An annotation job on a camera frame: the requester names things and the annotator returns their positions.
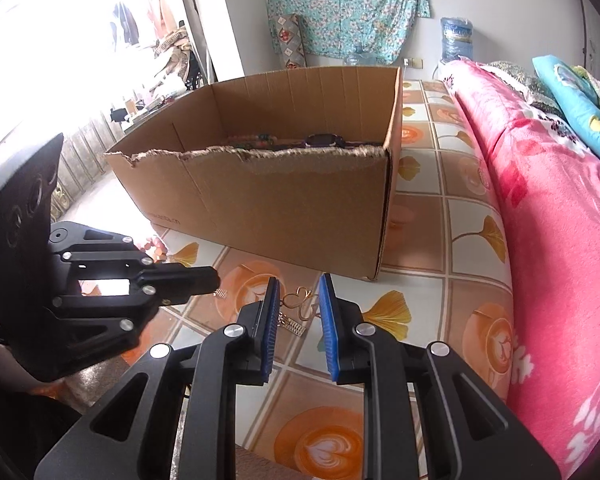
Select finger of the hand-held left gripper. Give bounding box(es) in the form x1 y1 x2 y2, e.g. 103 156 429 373
29 285 220 382
50 221 220 287

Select clear plastic bottle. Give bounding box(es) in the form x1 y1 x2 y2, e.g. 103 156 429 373
345 45 382 66

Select teal floral cloth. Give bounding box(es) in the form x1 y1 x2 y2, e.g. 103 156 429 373
267 0 431 64

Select embossed metal door panel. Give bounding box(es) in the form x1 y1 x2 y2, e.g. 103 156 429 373
50 110 132 222

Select hanging clothes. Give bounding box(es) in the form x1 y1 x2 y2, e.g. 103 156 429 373
109 0 142 47

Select black cable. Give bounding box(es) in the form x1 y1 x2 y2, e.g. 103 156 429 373
576 0 597 67

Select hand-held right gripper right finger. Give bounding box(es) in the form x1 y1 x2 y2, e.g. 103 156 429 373
317 273 561 480

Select pink floral blanket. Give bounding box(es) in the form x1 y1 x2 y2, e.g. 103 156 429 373
442 59 600 477

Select gold heart pendant necklace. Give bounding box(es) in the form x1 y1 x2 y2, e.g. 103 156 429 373
279 287 322 334

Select person's left forearm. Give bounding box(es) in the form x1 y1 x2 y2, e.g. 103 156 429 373
0 332 63 402

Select blue printed pillow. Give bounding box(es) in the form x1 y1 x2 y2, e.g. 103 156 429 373
532 54 600 160

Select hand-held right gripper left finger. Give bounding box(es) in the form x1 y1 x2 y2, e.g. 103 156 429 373
35 276 281 480

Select green floral quilt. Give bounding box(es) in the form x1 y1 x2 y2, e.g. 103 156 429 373
484 60 567 122

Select patterned grey pillow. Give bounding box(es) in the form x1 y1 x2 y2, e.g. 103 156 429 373
270 13 309 71

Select blue water jug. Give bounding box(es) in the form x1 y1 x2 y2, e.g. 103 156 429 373
440 17 476 64

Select colourful beaded bracelet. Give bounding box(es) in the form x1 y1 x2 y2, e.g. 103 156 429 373
224 132 282 150

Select pile of household clutter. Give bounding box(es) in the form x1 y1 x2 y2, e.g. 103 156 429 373
152 20 207 93

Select red beaded bracelet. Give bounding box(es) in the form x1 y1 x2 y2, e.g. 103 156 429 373
139 236 170 262

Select brown cardboard box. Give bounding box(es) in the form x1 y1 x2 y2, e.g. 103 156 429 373
104 66 405 281

